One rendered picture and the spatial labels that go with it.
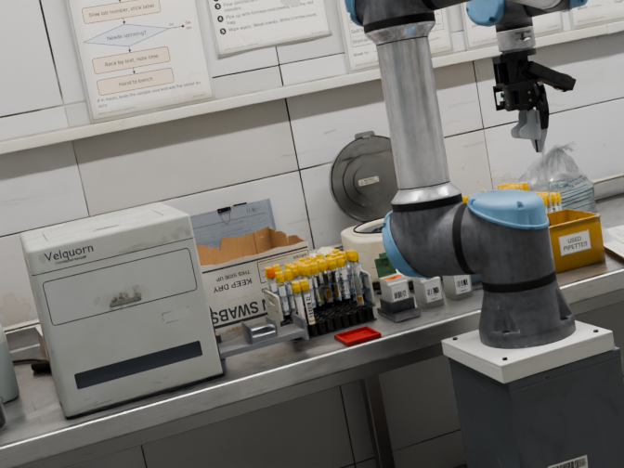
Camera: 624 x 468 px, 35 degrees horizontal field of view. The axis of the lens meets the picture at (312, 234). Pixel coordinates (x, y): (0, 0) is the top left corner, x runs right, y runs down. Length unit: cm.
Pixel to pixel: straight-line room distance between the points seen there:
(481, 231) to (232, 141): 98
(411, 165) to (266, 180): 87
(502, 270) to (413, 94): 31
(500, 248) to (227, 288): 71
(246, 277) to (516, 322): 70
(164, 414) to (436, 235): 55
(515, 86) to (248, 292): 69
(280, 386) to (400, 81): 58
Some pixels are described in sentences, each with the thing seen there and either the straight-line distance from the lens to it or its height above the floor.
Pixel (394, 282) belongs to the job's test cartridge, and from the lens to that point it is 189.
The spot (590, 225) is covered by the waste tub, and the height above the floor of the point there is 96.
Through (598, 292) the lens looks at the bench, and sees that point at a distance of 200.
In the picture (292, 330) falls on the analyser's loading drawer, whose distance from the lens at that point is 181.
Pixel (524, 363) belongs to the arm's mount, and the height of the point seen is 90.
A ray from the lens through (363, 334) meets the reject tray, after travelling 183.
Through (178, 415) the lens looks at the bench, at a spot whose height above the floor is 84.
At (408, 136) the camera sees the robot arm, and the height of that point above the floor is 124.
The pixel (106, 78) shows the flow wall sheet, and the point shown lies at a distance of 230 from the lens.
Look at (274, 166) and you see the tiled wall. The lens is 239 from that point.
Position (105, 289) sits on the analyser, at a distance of 168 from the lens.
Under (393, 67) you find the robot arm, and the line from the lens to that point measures 157.
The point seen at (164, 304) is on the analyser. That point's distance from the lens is 170.
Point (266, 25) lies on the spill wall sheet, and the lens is 240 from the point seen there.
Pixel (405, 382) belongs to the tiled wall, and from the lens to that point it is 260.
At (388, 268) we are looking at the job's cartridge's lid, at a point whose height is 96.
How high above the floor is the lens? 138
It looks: 10 degrees down
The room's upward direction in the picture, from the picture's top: 11 degrees counter-clockwise
